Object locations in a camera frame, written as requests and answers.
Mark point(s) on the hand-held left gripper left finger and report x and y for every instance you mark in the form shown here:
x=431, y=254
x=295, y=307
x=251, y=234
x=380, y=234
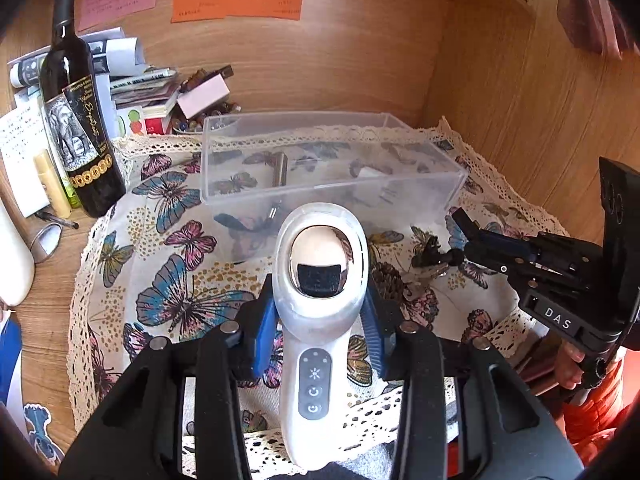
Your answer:
x=263, y=329

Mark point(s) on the person's right forearm orange sleeve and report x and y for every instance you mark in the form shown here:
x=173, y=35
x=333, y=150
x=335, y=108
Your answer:
x=597, y=415

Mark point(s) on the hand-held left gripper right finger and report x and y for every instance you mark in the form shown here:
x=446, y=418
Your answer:
x=372, y=324

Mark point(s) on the butterfly print lace cloth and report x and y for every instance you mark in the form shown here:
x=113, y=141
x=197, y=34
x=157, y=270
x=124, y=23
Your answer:
x=165, y=240

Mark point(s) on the heap of glass marbles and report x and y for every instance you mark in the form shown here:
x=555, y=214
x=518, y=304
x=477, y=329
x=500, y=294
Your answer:
x=200, y=119

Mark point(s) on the black pen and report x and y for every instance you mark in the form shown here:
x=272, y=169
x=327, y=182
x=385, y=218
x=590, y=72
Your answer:
x=56, y=220

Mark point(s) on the blue figure sticker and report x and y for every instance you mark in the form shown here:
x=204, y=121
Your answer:
x=41, y=430

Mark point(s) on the brown pinecone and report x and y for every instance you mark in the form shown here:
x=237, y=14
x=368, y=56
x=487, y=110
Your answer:
x=390, y=281

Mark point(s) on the pile of papers and booklets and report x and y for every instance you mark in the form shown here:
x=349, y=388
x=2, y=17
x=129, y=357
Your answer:
x=120, y=75

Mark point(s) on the pink and white box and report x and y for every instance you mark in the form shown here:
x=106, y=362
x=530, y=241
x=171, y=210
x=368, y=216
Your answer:
x=204, y=95

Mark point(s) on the orange sticky note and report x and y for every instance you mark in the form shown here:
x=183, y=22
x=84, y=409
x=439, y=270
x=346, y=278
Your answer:
x=235, y=4

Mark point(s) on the person's right hand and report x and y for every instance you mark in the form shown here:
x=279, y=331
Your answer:
x=569, y=367

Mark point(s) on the small white card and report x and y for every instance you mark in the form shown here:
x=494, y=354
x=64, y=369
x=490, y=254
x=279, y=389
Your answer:
x=371, y=173

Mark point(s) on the brown notebook stack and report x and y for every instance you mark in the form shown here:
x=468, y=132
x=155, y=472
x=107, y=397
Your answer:
x=542, y=362

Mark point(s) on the metal cylinder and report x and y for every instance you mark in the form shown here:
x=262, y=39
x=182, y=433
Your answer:
x=278, y=168

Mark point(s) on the red and white small box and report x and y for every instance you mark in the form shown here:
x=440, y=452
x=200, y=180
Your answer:
x=155, y=121

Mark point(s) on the clear plastic storage box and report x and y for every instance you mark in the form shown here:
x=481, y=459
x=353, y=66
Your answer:
x=330, y=160

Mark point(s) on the silver metal keys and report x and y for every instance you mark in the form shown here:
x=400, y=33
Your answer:
x=425, y=276

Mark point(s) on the white printed paper sheet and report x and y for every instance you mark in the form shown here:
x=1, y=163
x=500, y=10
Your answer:
x=22, y=152

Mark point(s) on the white handheld facial massager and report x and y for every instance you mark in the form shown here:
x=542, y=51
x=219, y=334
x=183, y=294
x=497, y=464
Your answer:
x=320, y=320

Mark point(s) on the dark red cloth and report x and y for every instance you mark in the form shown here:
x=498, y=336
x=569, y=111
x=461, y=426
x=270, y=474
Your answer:
x=592, y=15

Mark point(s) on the round metal mirror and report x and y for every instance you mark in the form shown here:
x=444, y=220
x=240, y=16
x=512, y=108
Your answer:
x=44, y=241

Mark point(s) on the dark wine bottle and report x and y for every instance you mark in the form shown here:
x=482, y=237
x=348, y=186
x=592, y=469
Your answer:
x=75, y=120

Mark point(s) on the cream lip balm tube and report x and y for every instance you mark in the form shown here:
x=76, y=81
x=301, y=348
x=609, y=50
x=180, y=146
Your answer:
x=50, y=182

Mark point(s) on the white plastic bottle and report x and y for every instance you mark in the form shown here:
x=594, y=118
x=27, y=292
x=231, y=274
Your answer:
x=12, y=255

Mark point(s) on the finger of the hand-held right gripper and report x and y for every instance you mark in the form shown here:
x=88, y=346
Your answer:
x=452, y=256
x=464, y=224

